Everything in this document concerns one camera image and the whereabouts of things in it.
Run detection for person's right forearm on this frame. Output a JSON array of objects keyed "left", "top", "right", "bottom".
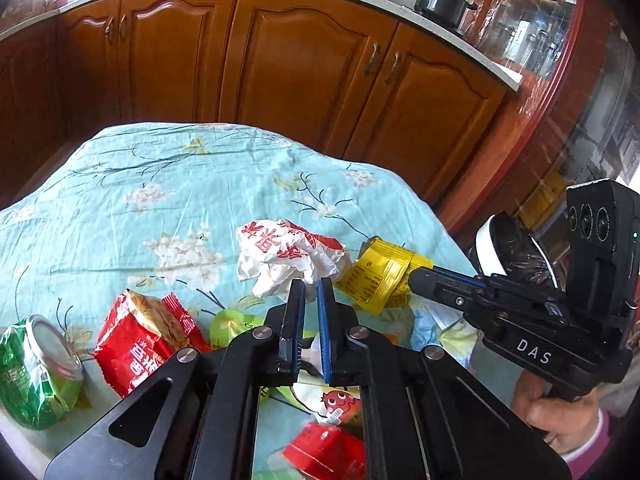
[{"left": 560, "top": 407, "right": 618, "bottom": 480}]

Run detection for white pouch with red cartoon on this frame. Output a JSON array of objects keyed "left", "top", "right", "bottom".
[{"left": 257, "top": 382, "right": 363, "bottom": 428}]

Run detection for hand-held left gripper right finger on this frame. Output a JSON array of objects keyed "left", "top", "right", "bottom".
[{"left": 316, "top": 277, "right": 571, "bottom": 480}]

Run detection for yellow packet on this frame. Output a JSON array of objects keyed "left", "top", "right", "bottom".
[{"left": 334, "top": 236, "right": 435, "bottom": 315}]

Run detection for wooden cabinet door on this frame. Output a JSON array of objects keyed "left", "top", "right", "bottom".
[
  {"left": 119, "top": 0, "right": 238, "bottom": 123},
  {"left": 56, "top": 0, "right": 122, "bottom": 133},
  {"left": 345, "top": 22, "right": 507, "bottom": 206},
  {"left": 222, "top": 0, "right": 396, "bottom": 156}
]

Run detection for person's right hand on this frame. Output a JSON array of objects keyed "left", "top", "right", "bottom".
[{"left": 510, "top": 372, "right": 601, "bottom": 456}]

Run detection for white trash bin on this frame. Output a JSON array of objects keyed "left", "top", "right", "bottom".
[{"left": 472, "top": 212, "right": 568, "bottom": 293}]

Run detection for glossy red packet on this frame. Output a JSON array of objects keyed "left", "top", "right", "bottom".
[{"left": 282, "top": 422, "right": 366, "bottom": 480}]

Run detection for red snack packet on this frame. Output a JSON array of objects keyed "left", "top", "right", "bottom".
[{"left": 93, "top": 289, "right": 211, "bottom": 400}]

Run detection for floral light blue tablecloth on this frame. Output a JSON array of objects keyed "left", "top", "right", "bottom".
[{"left": 0, "top": 122, "right": 516, "bottom": 480}]

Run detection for wooden kitchen cabinets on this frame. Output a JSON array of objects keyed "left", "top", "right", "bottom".
[{"left": 0, "top": 0, "right": 523, "bottom": 92}]

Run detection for bin with black liner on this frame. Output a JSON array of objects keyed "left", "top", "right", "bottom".
[{"left": 492, "top": 217, "right": 566, "bottom": 291}]

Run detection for pale blue and white wrapper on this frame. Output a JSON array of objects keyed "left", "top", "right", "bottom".
[{"left": 410, "top": 305, "right": 481, "bottom": 366}]

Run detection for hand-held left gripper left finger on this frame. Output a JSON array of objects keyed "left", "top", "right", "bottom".
[{"left": 44, "top": 278, "right": 307, "bottom": 480}]

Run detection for dark cooking pot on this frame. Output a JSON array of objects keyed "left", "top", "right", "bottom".
[{"left": 412, "top": 0, "right": 478, "bottom": 28}]

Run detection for dark wooden corner cabinet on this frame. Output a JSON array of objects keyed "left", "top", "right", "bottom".
[{"left": 0, "top": 17, "right": 63, "bottom": 201}]

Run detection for yellow wooden board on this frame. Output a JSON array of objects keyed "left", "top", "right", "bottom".
[{"left": 520, "top": 170, "right": 567, "bottom": 222}]

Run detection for crushed green can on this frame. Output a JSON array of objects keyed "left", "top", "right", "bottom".
[{"left": 0, "top": 314, "right": 86, "bottom": 431}]

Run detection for light green pouch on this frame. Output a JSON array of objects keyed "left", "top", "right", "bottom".
[{"left": 209, "top": 307, "right": 268, "bottom": 351}]

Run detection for white paper wrapper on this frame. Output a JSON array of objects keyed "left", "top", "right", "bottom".
[{"left": 236, "top": 218, "right": 355, "bottom": 298}]

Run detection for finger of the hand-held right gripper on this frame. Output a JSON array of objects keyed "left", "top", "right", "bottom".
[
  {"left": 431, "top": 266, "right": 496, "bottom": 290},
  {"left": 407, "top": 266, "right": 490, "bottom": 317}
]

